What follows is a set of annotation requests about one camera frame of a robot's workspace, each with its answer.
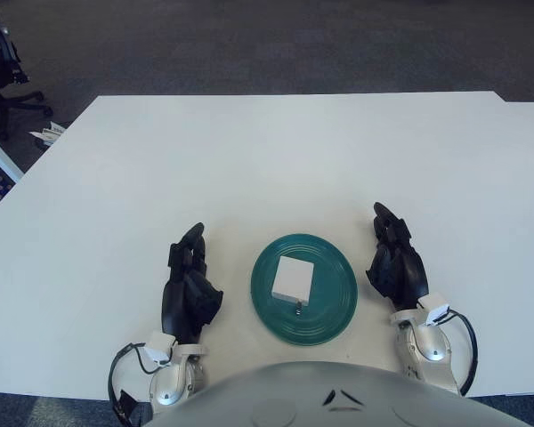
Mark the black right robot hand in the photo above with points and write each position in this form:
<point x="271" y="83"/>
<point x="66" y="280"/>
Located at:
<point x="405" y="271"/>

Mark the black office chair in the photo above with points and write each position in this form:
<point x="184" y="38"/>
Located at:
<point x="0" y="62"/>

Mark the green ribbed round plate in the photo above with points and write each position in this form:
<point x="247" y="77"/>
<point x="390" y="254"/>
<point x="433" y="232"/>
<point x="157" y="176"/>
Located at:
<point x="329" y="311"/>

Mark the white charger block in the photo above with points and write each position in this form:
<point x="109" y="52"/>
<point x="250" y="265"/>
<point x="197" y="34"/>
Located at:
<point x="293" y="278"/>

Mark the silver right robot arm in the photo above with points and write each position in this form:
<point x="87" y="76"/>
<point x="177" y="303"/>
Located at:
<point x="427" y="347"/>

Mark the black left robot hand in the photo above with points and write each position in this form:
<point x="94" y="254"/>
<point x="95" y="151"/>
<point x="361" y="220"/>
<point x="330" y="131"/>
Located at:
<point x="184" y="302"/>

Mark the white furniture frame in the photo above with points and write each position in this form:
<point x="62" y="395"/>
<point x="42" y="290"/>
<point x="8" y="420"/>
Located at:
<point x="2" y="155"/>

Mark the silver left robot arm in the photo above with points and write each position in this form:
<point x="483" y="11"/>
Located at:
<point x="173" y="382"/>

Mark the grey robot torso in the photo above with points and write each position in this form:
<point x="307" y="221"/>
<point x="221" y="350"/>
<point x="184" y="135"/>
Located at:
<point x="320" y="400"/>

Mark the white paper scraps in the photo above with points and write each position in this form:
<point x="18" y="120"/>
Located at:
<point x="49" y="133"/>

